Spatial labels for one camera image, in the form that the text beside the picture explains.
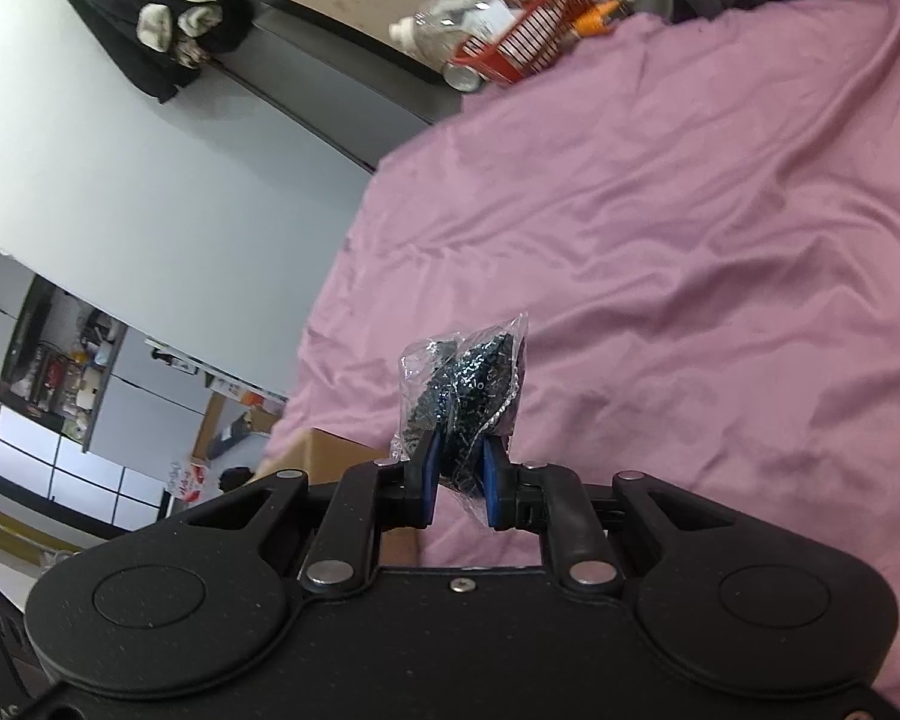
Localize pile of hanging clothes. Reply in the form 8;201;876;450
51;0;257;105

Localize white kitchen cabinets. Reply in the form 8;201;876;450
0;229;287;541

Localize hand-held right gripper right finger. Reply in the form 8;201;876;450
480;435;743;590

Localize clear plastic bottle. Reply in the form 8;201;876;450
388;6;497;70

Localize kitchen counter clutter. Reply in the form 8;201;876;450
0;274;127;452

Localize red plastic basket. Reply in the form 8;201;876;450
450;0;583;88

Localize purple bed sheet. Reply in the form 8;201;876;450
266;0;900;720

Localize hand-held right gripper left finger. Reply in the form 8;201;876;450
181;431;443;595

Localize black glitter item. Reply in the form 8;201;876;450
390;313;532;512

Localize orange bottle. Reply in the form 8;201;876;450
570;0;632;39

